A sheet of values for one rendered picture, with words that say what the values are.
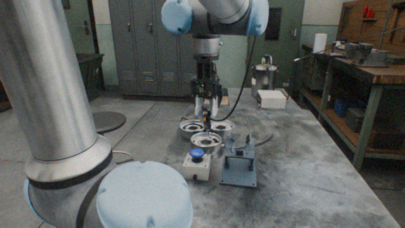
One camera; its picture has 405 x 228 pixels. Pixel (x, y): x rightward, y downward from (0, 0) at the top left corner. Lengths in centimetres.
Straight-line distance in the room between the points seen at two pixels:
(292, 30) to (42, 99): 354
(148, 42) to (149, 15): 35
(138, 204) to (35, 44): 21
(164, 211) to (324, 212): 46
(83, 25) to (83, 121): 435
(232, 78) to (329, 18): 164
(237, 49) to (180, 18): 349
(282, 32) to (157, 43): 175
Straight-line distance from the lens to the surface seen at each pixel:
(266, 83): 178
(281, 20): 370
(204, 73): 67
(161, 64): 371
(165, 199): 32
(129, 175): 35
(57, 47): 33
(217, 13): 46
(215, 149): 81
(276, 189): 71
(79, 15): 471
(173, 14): 56
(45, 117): 35
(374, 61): 238
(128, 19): 380
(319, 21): 418
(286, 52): 375
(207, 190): 68
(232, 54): 403
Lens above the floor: 123
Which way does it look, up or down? 22 degrees down
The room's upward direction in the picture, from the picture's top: straight up
